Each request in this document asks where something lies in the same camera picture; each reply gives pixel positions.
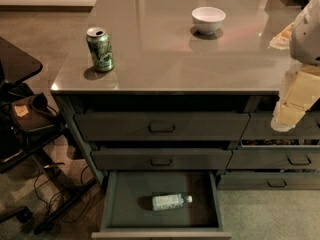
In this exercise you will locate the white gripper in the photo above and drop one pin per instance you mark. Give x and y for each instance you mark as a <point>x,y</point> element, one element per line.
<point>307,37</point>

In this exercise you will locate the blue plastic bottle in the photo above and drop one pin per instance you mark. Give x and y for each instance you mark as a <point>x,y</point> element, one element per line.
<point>170,201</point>

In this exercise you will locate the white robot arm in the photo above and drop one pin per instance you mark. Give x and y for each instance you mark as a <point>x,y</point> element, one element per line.
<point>304,44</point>

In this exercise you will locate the top right grey drawer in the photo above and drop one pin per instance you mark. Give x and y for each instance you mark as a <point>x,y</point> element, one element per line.
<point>263,126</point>

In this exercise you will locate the grey drawer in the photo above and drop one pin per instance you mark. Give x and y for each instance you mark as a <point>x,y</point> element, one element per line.
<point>161,158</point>
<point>161,126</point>
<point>269,181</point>
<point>263,126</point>
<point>275,158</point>

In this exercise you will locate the middle right grey drawer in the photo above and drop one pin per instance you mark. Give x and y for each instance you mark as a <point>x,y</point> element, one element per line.
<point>275,158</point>

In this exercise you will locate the bottom right grey drawer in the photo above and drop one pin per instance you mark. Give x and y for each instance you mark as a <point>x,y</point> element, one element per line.
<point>269,181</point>

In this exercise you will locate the middle left grey drawer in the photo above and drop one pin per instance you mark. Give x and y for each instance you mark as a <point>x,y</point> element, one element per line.
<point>161,158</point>

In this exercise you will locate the open bottom left drawer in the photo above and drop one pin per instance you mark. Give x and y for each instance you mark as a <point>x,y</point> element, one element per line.
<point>128,213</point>

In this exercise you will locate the top left grey drawer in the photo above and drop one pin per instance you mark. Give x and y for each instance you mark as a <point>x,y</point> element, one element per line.
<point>161,126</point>

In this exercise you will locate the white ceramic bowl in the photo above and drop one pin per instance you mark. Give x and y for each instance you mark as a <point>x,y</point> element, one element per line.
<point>208,19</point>

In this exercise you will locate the green soda can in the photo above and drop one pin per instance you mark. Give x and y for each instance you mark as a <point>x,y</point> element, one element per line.
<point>100,48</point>

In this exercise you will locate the brown box with label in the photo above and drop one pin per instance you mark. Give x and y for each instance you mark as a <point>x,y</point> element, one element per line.
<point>32,114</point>

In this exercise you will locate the black side table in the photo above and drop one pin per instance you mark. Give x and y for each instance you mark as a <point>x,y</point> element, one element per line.
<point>16,65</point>

